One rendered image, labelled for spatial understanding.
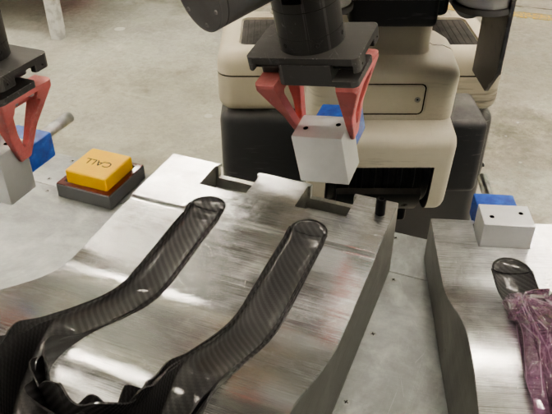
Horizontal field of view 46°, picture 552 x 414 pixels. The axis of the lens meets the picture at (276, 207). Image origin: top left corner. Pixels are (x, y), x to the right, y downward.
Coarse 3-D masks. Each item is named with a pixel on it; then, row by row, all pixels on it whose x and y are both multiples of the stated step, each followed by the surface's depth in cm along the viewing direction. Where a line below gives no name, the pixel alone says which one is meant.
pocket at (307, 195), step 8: (312, 184) 68; (304, 192) 67; (304, 200) 68; (312, 200) 69; (320, 200) 68; (328, 200) 68; (304, 208) 69; (312, 208) 69; (320, 208) 69; (328, 208) 69; (336, 208) 68; (344, 208) 68; (344, 216) 68
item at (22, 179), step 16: (16, 128) 66; (48, 128) 68; (0, 144) 61; (48, 144) 65; (0, 160) 59; (16, 160) 61; (32, 160) 64; (0, 176) 60; (16, 176) 62; (32, 176) 64; (0, 192) 61; (16, 192) 62
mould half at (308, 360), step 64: (192, 192) 67; (256, 192) 67; (128, 256) 60; (192, 256) 60; (256, 256) 59; (320, 256) 59; (384, 256) 65; (0, 320) 46; (128, 320) 50; (192, 320) 52; (320, 320) 53; (64, 384) 41; (256, 384) 43; (320, 384) 48
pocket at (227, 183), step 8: (216, 168) 72; (208, 176) 70; (216, 176) 72; (224, 176) 72; (208, 184) 71; (216, 184) 73; (224, 184) 72; (232, 184) 72; (240, 184) 71; (248, 184) 71; (240, 192) 72
